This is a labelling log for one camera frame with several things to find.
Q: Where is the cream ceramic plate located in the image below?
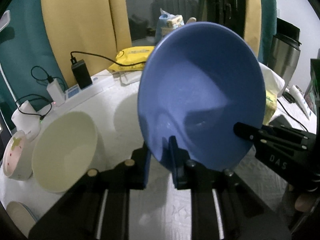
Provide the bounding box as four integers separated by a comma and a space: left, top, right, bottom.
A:
6, 201, 38, 238

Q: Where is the cream ceramic bowl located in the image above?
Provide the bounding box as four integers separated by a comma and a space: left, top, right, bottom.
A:
31, 112, 98, 193

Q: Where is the blue plastic bowl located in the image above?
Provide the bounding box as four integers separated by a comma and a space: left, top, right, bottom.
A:
137, 22, 266, 171

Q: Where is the pink strawberry bowl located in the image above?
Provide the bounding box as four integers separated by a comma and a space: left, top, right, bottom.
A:
3, 131, 33, 181

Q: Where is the yellow tissue box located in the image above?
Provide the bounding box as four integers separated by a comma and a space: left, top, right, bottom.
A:
259, 62, 285, 125

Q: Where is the steel thermos tumbler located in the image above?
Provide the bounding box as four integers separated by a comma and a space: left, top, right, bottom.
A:
267, 18, 301, 97

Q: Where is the white desk lamp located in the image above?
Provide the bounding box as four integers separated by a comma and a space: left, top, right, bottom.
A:
0, 10, 42, 140

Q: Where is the white charger plug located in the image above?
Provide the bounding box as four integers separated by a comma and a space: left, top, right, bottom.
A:
47, 79, 65, 107

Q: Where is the white power strip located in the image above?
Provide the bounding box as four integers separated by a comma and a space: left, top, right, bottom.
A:
52, 74, 114, 108

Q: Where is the yellow wipes pack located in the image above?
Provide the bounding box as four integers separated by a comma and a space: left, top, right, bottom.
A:
107, 46, 155, 72

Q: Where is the black charger adapter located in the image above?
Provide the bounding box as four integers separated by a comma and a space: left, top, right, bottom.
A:
71, 54, 92, 89

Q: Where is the teal curtain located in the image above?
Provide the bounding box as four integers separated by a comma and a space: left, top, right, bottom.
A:
0, 0, 68, 128

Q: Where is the yellow curtain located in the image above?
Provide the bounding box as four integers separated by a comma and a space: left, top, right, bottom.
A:
41, 0, 132, 86

